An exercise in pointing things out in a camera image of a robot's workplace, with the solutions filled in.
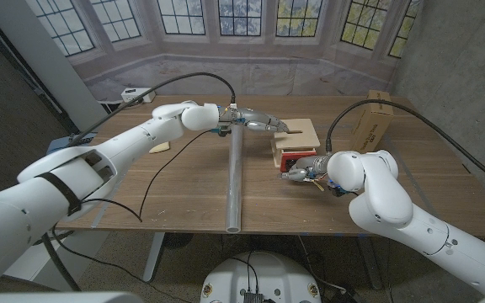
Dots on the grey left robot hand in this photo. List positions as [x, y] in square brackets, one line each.
[251, 117]

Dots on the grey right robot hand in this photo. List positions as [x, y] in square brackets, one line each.
[310, 164]

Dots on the wooden drawer red front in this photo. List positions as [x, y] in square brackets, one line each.
[289, 162]

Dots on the wooden box with slot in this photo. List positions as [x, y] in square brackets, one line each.
[303, 134]

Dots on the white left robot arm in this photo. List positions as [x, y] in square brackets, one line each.
[15, 219]

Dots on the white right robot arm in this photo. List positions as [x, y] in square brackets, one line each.
[385, 189]

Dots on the cardboard packing box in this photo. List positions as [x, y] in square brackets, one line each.
[373, 124]

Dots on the grey metal tube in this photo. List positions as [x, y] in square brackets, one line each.
[234, 181]

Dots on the printed window backdrop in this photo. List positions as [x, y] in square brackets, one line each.
[246, 50]

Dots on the grey table leg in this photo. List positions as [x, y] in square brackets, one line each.
[371, 263]

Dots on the white power strip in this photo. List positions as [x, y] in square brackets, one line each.
[135, 93]

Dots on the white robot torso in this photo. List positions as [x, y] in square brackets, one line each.
[263, 275]

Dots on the black round floor base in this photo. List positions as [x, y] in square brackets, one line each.
[179, 240]

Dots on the long black remote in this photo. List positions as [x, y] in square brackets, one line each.
[84, 136]

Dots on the white table leg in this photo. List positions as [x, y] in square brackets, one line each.
[153, 256]

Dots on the blue round stool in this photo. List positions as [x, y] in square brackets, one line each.
[55, 145]

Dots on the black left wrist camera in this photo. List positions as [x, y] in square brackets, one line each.
[221, 131]

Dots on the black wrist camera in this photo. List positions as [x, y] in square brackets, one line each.
[221, 131]
[337, 189]

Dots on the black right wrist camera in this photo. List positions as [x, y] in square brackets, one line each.
[337, 189]

